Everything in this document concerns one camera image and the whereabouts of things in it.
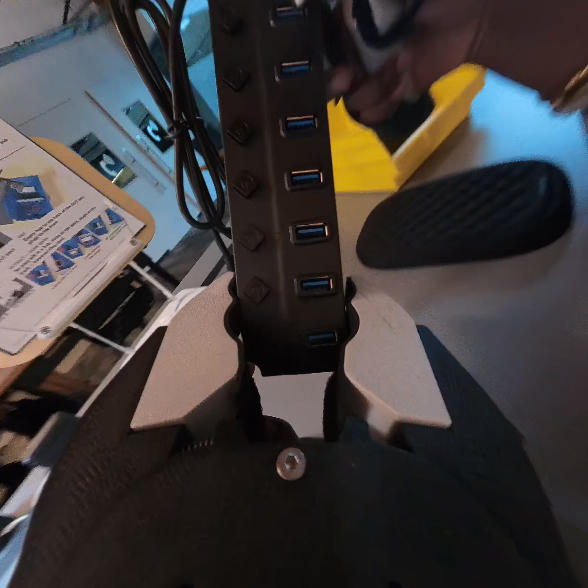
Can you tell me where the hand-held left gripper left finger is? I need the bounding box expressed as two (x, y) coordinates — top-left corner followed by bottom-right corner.
(129, 273), (265, 439)

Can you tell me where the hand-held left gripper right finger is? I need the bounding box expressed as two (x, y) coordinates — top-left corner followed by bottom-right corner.
(323, 277), (453, 439)

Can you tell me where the yellow plastic bin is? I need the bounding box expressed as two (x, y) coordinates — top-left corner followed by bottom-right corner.
(327, 63), (488, 194)

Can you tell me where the black USB hub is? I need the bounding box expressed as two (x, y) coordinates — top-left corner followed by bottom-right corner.
(208, 0), (348, 377)

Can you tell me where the person's right forearm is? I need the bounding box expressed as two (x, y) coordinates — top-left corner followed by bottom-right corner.
(551, 63), (588, 113)

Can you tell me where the person's right hand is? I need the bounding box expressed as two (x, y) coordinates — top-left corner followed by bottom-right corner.
(327, 0), (588, 125)

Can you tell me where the black bin divider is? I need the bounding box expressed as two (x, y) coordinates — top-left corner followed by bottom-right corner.
(367, 94), (436, 156)

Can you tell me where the black quilted wrist rest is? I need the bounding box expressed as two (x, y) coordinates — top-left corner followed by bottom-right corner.
(356, 160), (576, 270)

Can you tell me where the wooden sign stand white base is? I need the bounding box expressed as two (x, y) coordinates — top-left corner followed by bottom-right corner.
(0, 135), (207, 370)

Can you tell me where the phone icon door window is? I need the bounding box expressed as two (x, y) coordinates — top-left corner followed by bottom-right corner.
(123, 99), (176, 153)
(70, 133), (137, 189)

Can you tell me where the black hub cable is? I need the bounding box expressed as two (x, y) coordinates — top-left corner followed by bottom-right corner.
(108, 0), (236, 273)

